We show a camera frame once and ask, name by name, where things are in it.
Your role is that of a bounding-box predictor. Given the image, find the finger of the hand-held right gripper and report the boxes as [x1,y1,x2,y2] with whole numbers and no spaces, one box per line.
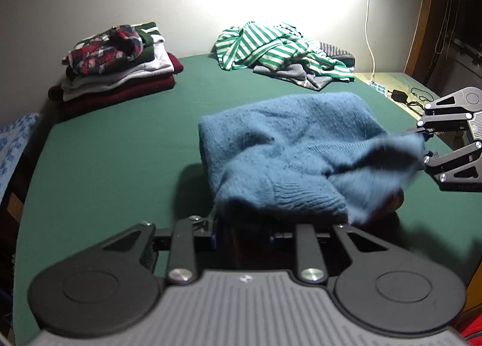
[422,141,482,193]
[416,90,471,135]

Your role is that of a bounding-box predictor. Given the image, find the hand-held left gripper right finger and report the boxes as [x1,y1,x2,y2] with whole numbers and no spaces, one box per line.
[270,223,392,287]

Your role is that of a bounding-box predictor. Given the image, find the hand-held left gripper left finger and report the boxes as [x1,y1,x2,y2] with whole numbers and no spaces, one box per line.
[102,214,219,287]

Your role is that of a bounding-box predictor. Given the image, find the blue knit sweater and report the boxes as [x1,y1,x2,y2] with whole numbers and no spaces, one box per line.
[198,92,428,226]

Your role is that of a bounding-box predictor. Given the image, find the white power strip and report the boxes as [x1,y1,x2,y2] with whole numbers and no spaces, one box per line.
[367,80,391,97]

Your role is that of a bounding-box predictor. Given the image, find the green table cloth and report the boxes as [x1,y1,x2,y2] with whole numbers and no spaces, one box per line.
[13,53,482,346]

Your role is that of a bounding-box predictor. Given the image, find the orange wooden board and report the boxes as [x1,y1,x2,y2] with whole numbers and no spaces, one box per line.
[461,252,482,317]

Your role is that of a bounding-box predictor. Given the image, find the dark striped garment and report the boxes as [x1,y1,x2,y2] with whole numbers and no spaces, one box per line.
[318,41,357,68]

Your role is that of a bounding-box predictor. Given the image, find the grey knit garment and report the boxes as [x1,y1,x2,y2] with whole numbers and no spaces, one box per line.
[253,63,332,91]

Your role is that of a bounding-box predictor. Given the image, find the maroon knit sweater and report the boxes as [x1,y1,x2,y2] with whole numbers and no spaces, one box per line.
[48,53,184,121]

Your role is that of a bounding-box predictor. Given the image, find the red cloth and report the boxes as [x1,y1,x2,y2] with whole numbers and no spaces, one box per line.
[459,315,482,346]

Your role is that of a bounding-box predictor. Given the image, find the white folded shirt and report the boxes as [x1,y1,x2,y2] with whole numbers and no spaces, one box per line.
[62,35,175,102]

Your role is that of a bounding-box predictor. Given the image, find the dark green sweater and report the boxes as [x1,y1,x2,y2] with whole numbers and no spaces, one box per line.
[130,22,165,62]

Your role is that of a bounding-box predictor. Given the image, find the green white striped shirt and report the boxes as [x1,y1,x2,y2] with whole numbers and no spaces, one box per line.
[214,21,355,83]

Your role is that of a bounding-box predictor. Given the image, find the blue white patterned towel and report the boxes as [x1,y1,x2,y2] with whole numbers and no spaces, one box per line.
[0,112,44,204]

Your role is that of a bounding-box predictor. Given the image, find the red plaid flannel shirt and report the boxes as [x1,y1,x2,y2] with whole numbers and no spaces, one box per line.
[62,25,145,76]

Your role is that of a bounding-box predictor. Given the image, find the black charger with cord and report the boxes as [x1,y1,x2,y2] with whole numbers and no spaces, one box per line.
[408,87,440,117]

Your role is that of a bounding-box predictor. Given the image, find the wooden door frame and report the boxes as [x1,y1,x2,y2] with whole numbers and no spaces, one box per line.
[405,0,449,85]

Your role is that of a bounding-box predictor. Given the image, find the hanging cords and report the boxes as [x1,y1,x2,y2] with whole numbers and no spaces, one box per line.
[435,0,464,53]

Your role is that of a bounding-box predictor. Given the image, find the white power cable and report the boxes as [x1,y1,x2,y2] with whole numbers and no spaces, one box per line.
[365,0,379,83]

